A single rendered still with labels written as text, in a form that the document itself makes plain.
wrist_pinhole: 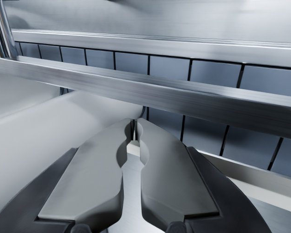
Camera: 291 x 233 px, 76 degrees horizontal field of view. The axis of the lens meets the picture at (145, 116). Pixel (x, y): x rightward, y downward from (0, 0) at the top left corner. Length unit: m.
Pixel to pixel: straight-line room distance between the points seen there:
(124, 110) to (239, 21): 0.13
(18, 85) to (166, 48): 0.15
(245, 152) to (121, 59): 0.14
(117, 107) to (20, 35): 0.19
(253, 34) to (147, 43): 0.09
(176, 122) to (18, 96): 0.16
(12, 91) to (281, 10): 0.25
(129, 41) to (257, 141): 0.14
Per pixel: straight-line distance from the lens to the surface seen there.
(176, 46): 0.17
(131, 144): 0.17
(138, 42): 0.18
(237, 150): 0.18
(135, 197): 0.38
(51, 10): 0.33
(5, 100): 0.23
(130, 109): 0.17
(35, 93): 0.24
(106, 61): 0.20
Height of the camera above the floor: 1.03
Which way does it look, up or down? 52 degrees down
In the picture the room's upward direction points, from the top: 130 degrees counter-clockwise
